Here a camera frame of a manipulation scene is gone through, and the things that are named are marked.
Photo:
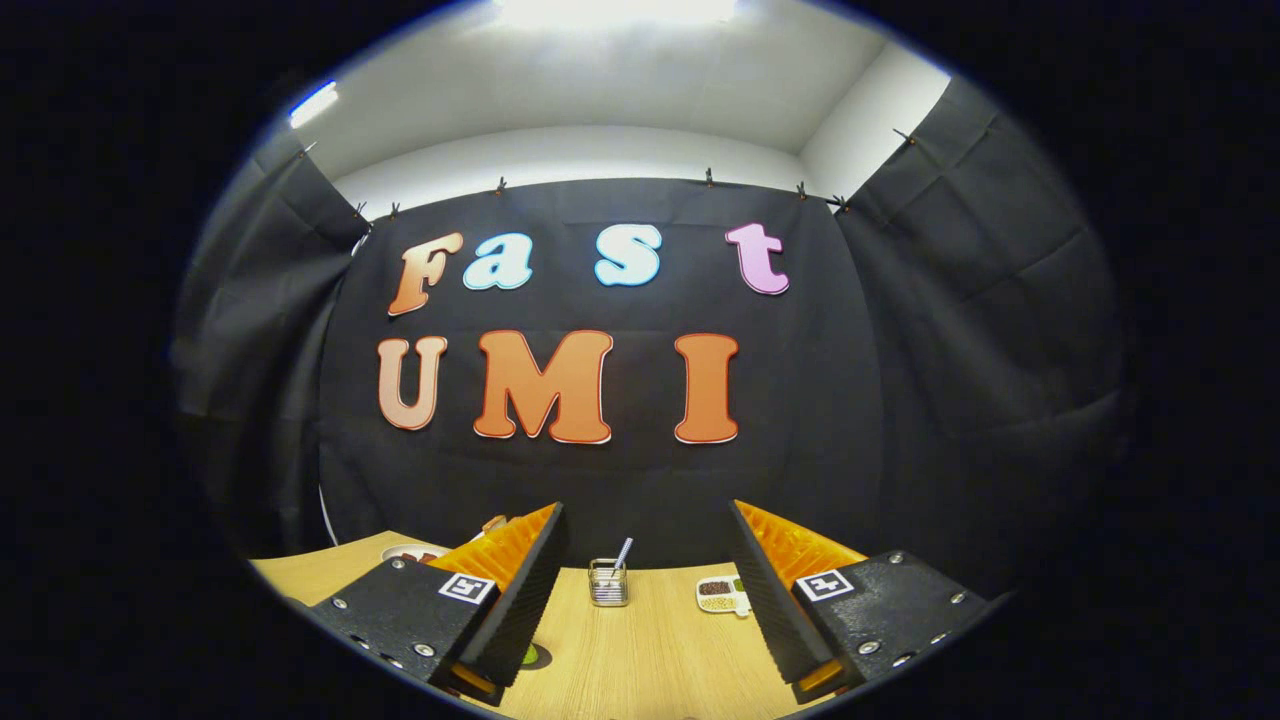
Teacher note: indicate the wooden table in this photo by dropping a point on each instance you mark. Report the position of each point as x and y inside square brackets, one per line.
[660, 660]

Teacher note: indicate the small ceiling light strip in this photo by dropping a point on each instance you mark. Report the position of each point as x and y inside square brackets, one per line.
[312, 104]

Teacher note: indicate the white oval snack dish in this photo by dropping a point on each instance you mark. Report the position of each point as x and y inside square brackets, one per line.
[405, 551]

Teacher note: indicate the row of small black clips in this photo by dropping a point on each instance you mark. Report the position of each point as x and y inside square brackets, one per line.
[708, 178]

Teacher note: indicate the toast slice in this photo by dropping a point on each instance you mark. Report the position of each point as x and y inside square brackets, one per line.
[495, 523]

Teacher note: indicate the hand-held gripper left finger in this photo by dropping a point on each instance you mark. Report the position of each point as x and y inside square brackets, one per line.
[520, 610]

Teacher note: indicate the white divided grain dish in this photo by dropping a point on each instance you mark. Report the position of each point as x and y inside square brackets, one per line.
[720, 596]

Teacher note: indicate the large ceiling light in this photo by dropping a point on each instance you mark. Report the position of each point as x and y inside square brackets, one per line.
[615, 10]

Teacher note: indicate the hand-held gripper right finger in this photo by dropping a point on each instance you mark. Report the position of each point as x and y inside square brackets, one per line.
[778, 610]

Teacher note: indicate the striped straw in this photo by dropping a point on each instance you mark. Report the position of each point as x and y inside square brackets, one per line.
[623, 553]

